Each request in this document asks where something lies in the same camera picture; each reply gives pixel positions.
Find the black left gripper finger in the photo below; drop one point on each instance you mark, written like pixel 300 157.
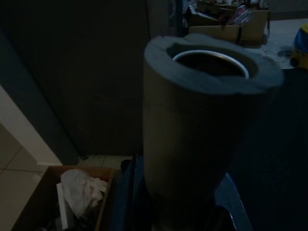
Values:
pixel 220 221

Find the open cardboard box with rubbish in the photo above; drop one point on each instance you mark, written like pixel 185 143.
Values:
pixel 36 199

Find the blue plastic bucket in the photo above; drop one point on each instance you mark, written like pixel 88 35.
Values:
pixel 125 204

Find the dark steel door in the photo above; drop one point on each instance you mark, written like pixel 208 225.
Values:
pixel 84 72

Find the crumpled white plastic bag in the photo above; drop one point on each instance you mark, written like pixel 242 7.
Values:
pixel 79 190

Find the yellow bin with blue bag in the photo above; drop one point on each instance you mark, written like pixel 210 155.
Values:
pixel 300 45

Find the brown cardboard box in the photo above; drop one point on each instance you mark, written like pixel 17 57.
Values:
pixel 214 32
pixel 255 29

